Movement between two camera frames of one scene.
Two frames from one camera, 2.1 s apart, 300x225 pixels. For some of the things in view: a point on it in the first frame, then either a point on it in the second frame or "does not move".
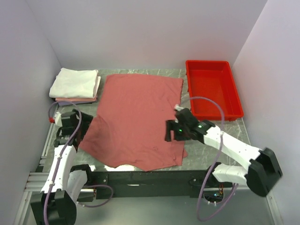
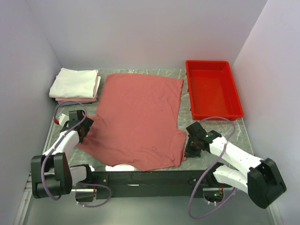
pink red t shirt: [129, 126] does not move
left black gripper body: [86, 120] does not move
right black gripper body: [182, 131] -> [192, 149]
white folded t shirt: [76, 83] does not move
